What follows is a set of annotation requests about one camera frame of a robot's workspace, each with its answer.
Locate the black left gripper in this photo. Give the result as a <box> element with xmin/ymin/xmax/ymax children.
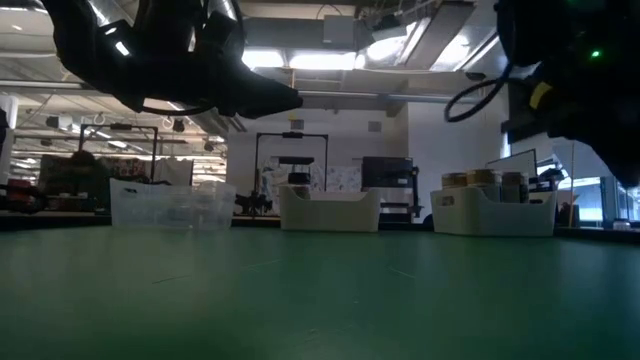
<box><xmin>99</xmin><ymin>0</ymin><xmax>304</xmax><ymax>120</ymax></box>

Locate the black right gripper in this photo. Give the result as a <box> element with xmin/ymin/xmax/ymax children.
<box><xmin>497</xmin><ymin>0</ymin><xmax>640</xmax><ymax>189</ymax></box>

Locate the black-lid spice jar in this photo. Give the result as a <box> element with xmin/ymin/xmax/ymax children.
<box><xmin>288</xmin><ymin>172</ymin><xmax>313</xmax><ymax>200</ymax></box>

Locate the tan-lid spice jar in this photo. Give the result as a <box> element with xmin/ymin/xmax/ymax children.
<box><xmin>501</xmin><ymin>171</ymin><xmax>530</xmax><ymax>204</ymax></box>
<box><xmin>466</xmin><ymin>168</ymin><xmax>503</xmax><ymax>189</ymax></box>
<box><xmin>441</xmin><ymin>172</ymin><xmax>469</xmax><ymax>190</ymax></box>

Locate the white triangular panel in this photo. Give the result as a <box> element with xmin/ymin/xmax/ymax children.
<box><xmin>549</xmin><ymin>137</ymin><xmax>614</xmax><ymax>179</ymax></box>

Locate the ceiling light panel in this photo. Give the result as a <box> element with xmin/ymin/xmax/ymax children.
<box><xmin>241</xmin><ymin>48</ymin><xmax>359</xmax><ymax>71</ymax></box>

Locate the grey ceiling pipe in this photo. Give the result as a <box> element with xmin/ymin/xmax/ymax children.
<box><xmin>294</xmin><ymin>89</ymin><xmax>484</xmax><ymax>105</ymax></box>

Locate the small black background robot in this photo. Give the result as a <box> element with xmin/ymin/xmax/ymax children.
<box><xmin>233</xmin><ymin>191</ymin><xmax>275</xmax><ymax>217</ymax></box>

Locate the computer monitor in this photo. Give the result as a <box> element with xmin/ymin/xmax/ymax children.
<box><xmin>485</xmin><ymin>148</ymin><xmax>539</xmax><ymax>180</ymax></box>

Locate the white cloth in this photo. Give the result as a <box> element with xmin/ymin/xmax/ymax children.
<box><xmin>152</xmin><ymin>157</ymin><xmax>195</xmax><ymax>187</ymax></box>

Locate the white plastic bin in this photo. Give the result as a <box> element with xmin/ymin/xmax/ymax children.
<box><xmin>430</xmin><ymin>186</ymin><xmax>558</xmax><ymax>238</ymax></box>
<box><xmin>278</xmin><ymin>184</ymin><xmax>383</xmax><ymax>233</ymax></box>

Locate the black machine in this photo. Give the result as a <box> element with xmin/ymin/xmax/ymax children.
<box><xmin>360</xmin><ymin>155</ymin><xmax>424</xmax><ymax>220</ymax></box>

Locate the floral patterned cloth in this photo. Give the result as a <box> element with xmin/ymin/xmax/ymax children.
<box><xmin>97</xmin><ymin>157</ymin><xmax>147</xmax><ymax>181</ymax></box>

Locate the clear plastic container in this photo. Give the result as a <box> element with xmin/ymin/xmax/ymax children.
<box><xmin>109</xmin><ymin>178</ymin><xmax>237</xmax><ymax>232</ymax></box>

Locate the person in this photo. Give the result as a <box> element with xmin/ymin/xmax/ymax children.
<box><xmin>68</xmin><ymin>149</ymin><xmax>110</xmax><ymax>211</ymax></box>

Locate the green table mat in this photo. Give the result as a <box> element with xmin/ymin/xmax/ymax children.
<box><xmin>0</xmin><ymin>224</ymin><xmax>640</xmax><ymax>360</ymax></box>

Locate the black gantry frame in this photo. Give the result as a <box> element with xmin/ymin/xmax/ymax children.
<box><xmin>254</xmin><ymin>131</ymin><xmax>330</xmax><ymax>217</ymax></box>

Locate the yellow hanging cable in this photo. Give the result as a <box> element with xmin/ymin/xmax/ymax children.
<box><xmin>569</xmin><ymin>142</ymin><xmax>576</xmax><ymax>214</ymax></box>

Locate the black metal rack frame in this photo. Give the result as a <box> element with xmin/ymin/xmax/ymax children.
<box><xmin>77</xmin><ymin>123</ymin><xmax>160</xmax><ymax>182</ymax></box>

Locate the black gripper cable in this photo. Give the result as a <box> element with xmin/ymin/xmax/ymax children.
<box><xmin>443</xmin><ymin>74</ymin><xmax>514</xmax><ymax>124</ymax></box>

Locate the large silver ceiling duct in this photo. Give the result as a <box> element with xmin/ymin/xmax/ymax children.
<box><xmin>429</xmin><ymin>27</ymin><xmax>506</xmax><ymax>74</ymax></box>

